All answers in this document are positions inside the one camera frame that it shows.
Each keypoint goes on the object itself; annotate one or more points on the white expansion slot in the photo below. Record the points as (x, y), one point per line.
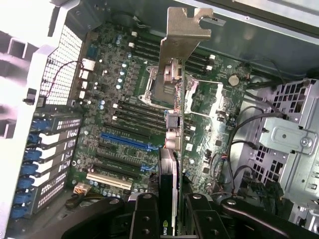
(109, 180)

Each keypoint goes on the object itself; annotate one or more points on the metal disk bay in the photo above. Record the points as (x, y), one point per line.
(286, 134)

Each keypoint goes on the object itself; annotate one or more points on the metal socket cover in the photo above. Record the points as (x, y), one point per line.
(214, 99)

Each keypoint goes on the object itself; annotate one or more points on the CPU socket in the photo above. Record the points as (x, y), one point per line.
(154, 87)

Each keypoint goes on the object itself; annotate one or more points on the open black PC case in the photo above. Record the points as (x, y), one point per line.
(274, 30)

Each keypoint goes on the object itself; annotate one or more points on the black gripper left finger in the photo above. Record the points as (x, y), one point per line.
(145, 219)

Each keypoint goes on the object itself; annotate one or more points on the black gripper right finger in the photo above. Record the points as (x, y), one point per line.
(207, 221)

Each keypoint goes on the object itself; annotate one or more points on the blue expansion slot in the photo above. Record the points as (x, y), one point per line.
(124, 140)

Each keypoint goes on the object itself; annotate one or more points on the silver coin cell battery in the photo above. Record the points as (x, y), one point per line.
(233, 80)

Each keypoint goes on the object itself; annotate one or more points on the green motherboard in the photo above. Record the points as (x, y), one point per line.
(112, 82)

